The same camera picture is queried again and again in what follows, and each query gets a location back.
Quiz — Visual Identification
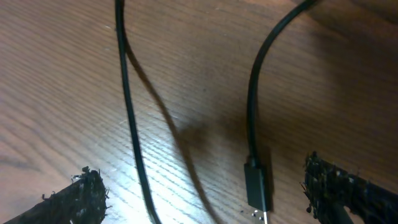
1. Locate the black USB cable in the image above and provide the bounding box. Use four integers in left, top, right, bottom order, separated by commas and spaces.
114, 0, 318, 224

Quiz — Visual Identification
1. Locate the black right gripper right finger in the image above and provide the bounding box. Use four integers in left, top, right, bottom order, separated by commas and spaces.
301, 152, 397, 224

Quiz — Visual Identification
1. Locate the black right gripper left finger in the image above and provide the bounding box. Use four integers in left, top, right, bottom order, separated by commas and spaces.
5, 166, 109, 224

